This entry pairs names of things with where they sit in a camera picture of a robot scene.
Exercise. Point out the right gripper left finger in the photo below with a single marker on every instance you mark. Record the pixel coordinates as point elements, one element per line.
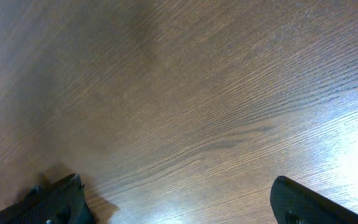
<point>60,203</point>

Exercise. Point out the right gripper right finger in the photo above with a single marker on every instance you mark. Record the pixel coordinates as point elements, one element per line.
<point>293,203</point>

